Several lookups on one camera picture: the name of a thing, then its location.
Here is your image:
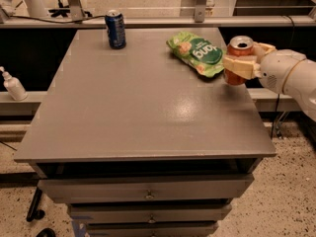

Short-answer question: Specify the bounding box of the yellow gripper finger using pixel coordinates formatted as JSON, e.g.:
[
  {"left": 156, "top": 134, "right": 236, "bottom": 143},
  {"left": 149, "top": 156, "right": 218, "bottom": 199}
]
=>
[
  {"left": 222, "top": 54, "right": 262, "bottom": 80},
  {"left": 253, "top": 41, "right": 277, "bottom": 63}
]

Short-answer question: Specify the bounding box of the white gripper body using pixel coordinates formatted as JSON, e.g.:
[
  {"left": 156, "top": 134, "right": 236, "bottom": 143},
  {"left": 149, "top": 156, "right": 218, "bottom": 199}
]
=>
[{"left": 259, "top": 49, "right": 306, "bottom": 94}]

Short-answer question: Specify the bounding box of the red coke can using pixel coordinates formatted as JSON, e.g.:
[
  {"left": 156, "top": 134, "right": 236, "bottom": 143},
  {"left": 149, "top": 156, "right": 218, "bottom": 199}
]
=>
[{"left": 224, "top": 36, "right": 254, "bottom": 86}]

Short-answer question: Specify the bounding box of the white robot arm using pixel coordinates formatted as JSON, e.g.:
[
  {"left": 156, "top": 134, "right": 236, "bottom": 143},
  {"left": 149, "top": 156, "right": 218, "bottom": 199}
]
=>
[{"left": 222, "top": 42, "right": 316, "bottom": 120}]

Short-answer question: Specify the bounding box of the green rice chip bag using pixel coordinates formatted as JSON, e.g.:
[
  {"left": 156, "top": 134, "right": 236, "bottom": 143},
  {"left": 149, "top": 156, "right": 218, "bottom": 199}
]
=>
[{"left": 166, "top": 32, "right": 225, "bottom": 78}]

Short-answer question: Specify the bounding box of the blue soda can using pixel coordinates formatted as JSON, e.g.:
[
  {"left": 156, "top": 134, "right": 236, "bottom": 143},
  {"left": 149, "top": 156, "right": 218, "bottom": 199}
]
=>
[{"left": 105, "top": 10, "right": 126, "bottom": 49}]

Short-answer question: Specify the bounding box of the grey drawer cabinet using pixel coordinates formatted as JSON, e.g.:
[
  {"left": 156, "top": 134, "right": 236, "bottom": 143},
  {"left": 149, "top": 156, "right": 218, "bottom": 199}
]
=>
[{"left": 16, "top": 29, "right": 275, "bottom": 237}]

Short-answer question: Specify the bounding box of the white pump bottle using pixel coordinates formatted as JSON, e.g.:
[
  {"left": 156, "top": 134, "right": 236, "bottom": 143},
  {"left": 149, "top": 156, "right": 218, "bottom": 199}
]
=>
[{"left": 0, "top": 66, "right": 28, "bottom": 101}]

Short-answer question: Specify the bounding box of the grey metal rail frame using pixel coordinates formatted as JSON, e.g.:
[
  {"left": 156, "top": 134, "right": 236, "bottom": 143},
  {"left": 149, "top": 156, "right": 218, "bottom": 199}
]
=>
[{"left": 1, "top": 0, "right": 315, "bottom": 29}]

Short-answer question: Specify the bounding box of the black cable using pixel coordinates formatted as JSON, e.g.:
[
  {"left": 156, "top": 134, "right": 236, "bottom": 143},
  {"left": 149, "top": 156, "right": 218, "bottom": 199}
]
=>
[{"left": 0, "top": 8, "right": 107, "bottom": 25}]

